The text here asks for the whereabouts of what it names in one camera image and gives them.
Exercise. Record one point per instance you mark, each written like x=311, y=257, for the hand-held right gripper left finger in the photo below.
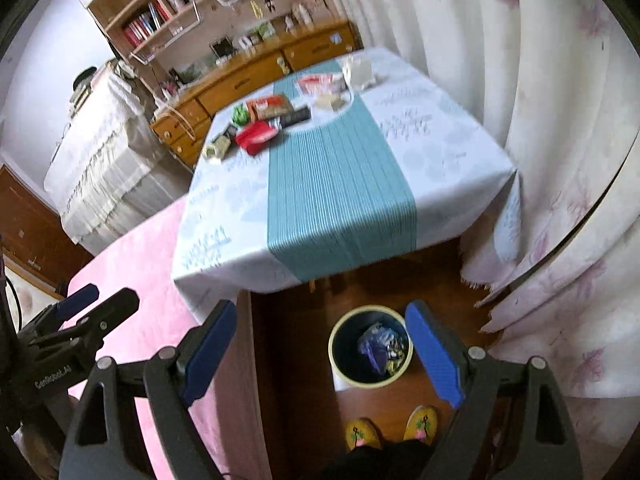
x=210, y=352

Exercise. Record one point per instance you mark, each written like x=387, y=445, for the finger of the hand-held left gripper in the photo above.
x=115, y=305
x=75, y=301

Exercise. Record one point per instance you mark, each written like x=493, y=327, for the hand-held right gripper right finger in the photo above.
x=435, y=355

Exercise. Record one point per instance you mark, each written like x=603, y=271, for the black yellow wrapper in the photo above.
x=398, y=350

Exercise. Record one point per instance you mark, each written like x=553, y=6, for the purple plastic bag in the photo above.
x=375, y=342

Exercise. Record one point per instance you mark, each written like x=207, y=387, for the round dark trash bin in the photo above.
x=345, y=355

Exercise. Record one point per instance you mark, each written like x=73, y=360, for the green white small box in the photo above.
x=217, y=149

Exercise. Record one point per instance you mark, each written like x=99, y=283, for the red pouch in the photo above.
x=255, y=136

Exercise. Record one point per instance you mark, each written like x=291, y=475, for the green wrapper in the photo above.
x=241, y=114

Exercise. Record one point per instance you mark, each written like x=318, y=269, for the black box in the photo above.
x=295, y=118

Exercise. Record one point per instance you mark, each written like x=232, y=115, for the orange snack packet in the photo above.
x=270, y=106

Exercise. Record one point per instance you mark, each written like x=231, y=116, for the beige block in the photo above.
x=330, y=101

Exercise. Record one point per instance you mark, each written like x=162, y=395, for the red white carton box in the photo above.
x=320, y=85

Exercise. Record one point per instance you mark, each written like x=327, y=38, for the white paper bag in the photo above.
x=359, y=72

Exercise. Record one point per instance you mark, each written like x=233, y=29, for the pink blanket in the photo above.
x=135, y=270

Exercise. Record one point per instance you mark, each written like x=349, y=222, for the brown wooden door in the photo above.
x=35, y=230

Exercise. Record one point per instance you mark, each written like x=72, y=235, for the person's black trouser leg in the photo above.
x=380, y=462

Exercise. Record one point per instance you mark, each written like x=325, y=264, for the white lace cover cloth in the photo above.
x=100, y=170

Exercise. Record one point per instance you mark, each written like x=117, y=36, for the pale blue teal tablecloth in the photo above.
x=340, y=190

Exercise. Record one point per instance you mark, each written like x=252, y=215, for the black object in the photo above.
x=85, y=78

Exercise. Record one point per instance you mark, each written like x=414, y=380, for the white floral curtain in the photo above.
x=550, y=135

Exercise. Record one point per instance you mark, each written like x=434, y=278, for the wooden desk with drawers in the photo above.
x=230, y=85

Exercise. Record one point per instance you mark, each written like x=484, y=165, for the white green drawer ornament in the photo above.
x=282, y=65

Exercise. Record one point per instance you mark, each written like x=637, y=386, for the wooden bookshelf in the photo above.
x=200, y=10

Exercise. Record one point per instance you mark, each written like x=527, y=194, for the small white bottle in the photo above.
x=289, y=23

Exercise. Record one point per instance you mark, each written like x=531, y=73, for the tall white bottle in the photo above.
x=306, y=14

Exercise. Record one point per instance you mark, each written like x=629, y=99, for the black photo frame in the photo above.
x=222, y=47

